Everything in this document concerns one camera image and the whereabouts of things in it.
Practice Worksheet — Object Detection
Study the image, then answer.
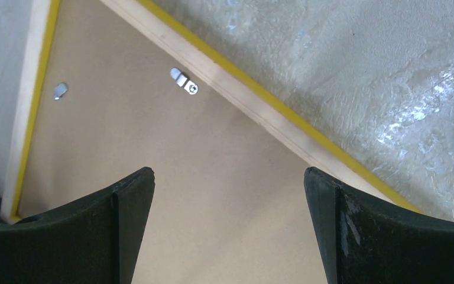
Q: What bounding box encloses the yellow wooden picture frame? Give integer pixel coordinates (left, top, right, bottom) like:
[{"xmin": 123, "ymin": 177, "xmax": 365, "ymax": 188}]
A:
[{"xmin": 0, "ymin": 1, "xmax": 417, "ymax": 223}]

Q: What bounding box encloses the brown cardboard backing board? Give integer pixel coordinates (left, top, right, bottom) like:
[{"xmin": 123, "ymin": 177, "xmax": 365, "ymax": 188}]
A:
[{"xmin": 19, "ymin": 1, "xmax": 326, "ymax": 283}]

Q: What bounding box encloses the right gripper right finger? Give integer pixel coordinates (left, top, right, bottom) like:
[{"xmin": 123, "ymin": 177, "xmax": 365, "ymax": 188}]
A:
[{"xmin": 304, "ymin": 167, "xmax": 454, "ymax": 283}]

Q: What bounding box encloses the silver metal turn clip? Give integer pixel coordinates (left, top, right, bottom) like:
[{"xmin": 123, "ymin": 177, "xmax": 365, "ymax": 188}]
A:
[{"xmin": 170, "ymin": 67, "xmax": 199, "ymax": 95}]

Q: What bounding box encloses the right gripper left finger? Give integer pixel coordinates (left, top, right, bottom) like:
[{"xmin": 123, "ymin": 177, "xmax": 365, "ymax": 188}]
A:
[{"xmin": 0, "ymin": 167, "xmax": 155, "ymax": 283}]

